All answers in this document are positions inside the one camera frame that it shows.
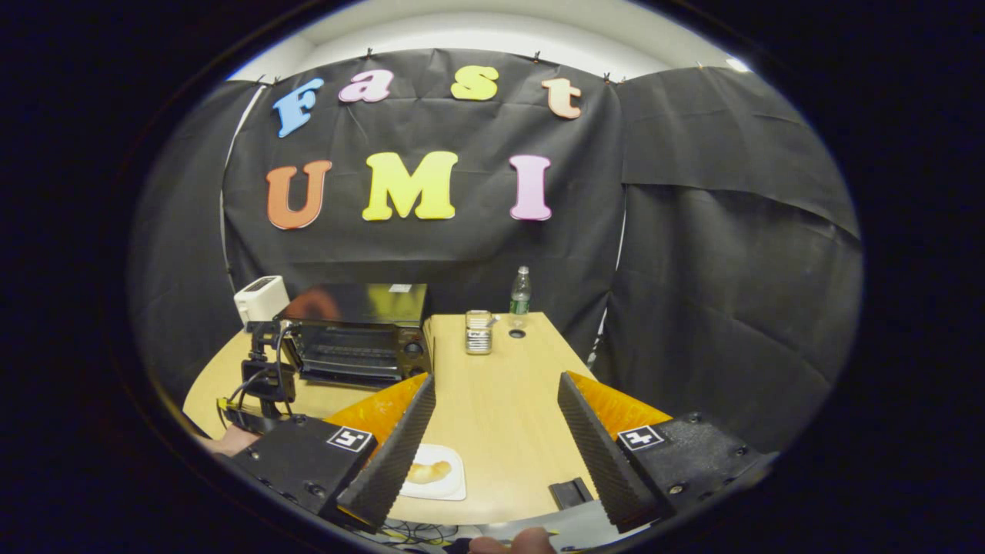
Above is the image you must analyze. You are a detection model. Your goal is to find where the white square plate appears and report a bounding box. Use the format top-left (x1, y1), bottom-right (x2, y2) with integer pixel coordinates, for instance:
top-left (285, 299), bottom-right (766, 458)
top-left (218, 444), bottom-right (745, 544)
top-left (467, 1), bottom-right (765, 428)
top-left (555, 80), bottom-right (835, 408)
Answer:
top-left (399, 444), bottom-right (467, 502)

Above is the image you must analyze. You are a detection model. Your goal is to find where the black clamp block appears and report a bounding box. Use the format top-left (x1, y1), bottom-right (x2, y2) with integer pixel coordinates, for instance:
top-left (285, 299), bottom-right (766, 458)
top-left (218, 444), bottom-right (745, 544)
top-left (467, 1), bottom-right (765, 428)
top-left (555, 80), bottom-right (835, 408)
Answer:
top-left (548, 477), bottom-right (595, 510)

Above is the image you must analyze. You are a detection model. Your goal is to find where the black electric oven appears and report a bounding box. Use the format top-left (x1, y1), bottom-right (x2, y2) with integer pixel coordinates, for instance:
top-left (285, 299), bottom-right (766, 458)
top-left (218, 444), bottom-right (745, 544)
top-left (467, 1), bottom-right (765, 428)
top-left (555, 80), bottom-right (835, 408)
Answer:
top-left (279, 282), bottom-right (433, 388)

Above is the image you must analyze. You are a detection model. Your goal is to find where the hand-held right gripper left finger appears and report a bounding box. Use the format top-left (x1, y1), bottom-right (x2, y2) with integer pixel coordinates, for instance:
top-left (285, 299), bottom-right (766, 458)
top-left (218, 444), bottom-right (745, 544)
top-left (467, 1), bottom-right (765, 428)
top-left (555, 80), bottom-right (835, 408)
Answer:
top-left (229, 374), bottom-right (437, 533)

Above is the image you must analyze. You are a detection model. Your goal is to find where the golden croissant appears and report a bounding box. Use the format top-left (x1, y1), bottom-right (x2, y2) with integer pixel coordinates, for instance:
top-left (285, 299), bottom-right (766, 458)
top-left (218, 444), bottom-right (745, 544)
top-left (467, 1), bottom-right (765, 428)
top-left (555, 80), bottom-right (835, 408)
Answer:
top-left (406, 459), bottom-right (453, 485)

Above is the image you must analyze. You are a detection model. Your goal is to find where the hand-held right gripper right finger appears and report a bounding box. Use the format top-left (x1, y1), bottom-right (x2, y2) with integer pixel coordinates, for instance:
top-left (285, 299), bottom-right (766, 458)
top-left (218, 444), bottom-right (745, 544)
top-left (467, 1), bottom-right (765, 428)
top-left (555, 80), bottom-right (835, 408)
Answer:
top-left (556, 370), bottom-right (778, 533)

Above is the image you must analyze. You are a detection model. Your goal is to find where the white toaster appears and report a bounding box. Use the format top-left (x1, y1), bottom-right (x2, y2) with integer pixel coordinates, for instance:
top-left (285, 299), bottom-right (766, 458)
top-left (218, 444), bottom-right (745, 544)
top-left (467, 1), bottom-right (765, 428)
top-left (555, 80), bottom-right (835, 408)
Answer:
top-left (234, 275), bottom-right (291, 325)

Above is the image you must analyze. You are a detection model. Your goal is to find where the clear plastic water bottle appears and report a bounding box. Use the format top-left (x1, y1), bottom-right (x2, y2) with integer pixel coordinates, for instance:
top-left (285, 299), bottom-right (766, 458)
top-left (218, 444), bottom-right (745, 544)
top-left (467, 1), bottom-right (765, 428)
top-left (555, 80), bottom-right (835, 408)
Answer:
top-left (509, 265), bottom-right (533, 317)

